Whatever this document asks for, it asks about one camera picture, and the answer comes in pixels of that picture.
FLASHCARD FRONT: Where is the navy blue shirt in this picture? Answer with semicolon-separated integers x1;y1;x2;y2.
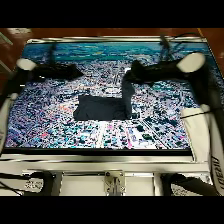
72;75;137;122

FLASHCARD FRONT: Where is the silver frame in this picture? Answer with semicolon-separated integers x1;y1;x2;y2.
0;152;224;197

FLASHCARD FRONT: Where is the black cable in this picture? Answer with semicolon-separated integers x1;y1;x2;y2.
0;172;34;196
171;31;202;40

